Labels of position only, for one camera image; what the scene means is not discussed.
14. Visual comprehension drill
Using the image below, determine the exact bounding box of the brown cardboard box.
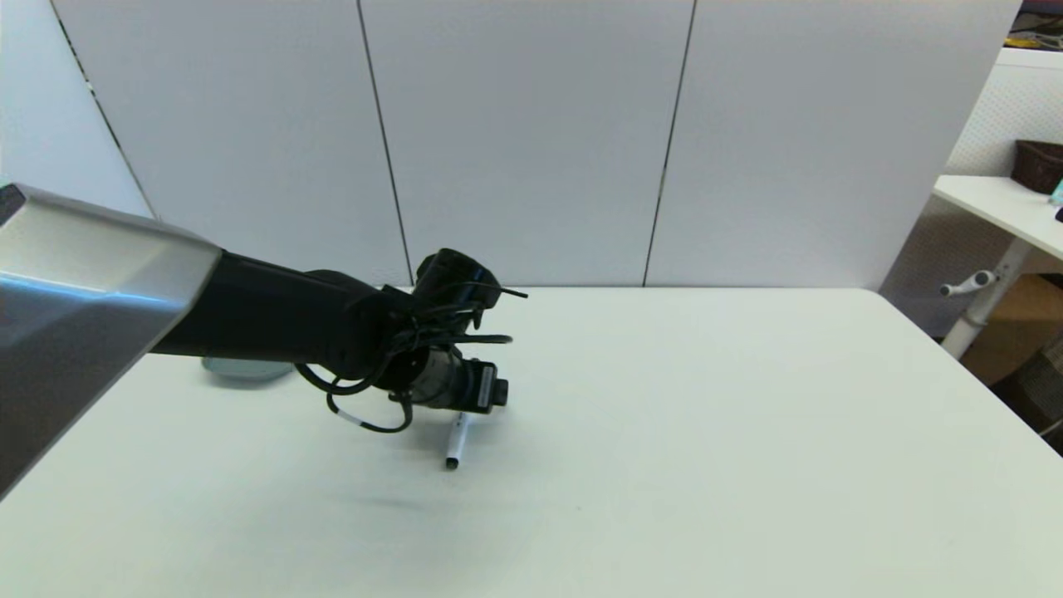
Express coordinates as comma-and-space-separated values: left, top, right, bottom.
962, 273, 1063, 386

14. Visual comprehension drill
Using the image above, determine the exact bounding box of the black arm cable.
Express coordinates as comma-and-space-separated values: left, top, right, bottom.
294, 281, 529, 435

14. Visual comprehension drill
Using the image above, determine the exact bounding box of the white table crank handle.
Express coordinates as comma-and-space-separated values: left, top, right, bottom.
939, 270, 997, 298

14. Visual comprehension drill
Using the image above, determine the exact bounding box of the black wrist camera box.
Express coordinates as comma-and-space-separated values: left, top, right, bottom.
465, 359, 510, 414

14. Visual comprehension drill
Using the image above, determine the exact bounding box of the dark brown woven basket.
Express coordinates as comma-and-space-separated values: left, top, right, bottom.
1010, 140, 1063, 195

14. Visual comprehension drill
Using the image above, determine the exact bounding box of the white marker with black cap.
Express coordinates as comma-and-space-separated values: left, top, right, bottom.
445, 412, 470, 471

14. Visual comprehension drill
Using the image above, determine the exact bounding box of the white side table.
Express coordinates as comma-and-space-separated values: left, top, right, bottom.
933, 174, 1063, 360

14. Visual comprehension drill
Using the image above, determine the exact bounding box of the grey-green square plate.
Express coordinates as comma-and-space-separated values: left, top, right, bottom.
202, 357, 296, 384

